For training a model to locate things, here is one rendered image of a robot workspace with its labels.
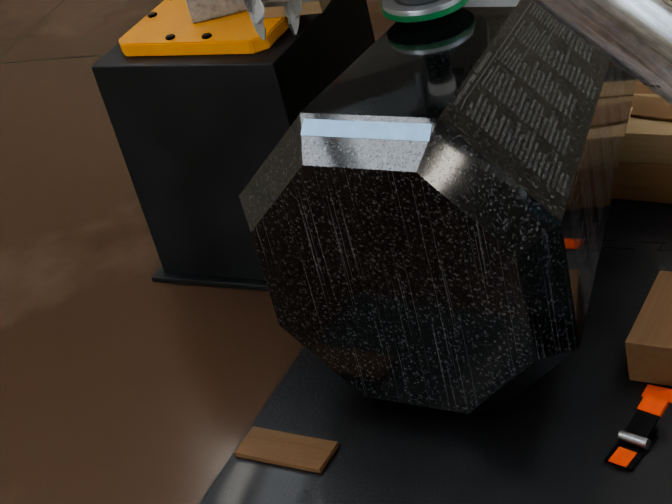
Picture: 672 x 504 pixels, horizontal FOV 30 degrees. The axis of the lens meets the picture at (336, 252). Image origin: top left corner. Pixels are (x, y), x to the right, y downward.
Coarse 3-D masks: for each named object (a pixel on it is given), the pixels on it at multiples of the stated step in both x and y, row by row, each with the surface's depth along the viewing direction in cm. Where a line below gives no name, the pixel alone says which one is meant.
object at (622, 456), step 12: (648, 396) 290; (648, 408) 288; (660, 408) 287; (636, 420) 287; (648, 420) 286; (624, 432) 286; (636, 432) 285; (648, 432) 284; (624, 444) 286; (636, 444) 283; (648, 444) 283; (612, 456) 283; (624, 456) 282; (636, 456) 282; (624, 468) 280
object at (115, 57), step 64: (128, 64) 351; (192, 64) 341; (256, 64) 332; (320, 64) 353; (128, 128) 364; (192, 128) 354; (256, 128) 345; (192, 192) 369; (192, 256) 385; (256, 256) 373
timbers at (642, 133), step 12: (648, 96) 373; (636, 120) 362; (648, 120) 361; (636, 132) 357; (648, 132) 355; (660, 132) 354; (624, 144) 360; (636, 144) 358; (648, 144) 356; (660, 144) 355; (624, 156) 362; (636, 156) 361; (648, 156) 359; (660, 156) 357
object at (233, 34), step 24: (168, 0) 376; (144, 24) 363; (168, 24) 359; (192, 24) 355; (216, 24) 351; (240, 24) 347; (264, 24) 343; (144, 48) 351; (168, 48) 348; (192, 48) 345; (216, 48) 341; (240, 48) 338; (264, 48) 338
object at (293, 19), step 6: (294, 0) 227; (288, 6) 229; (294, 6) 228; (300, 6) 225; (288, 12) 229; (294, 12) 229; (300, 12) 227; (288, 18) 230; (294, 18) 229; (288, 24) 230; (294, 24) 230; (294, 30) 230
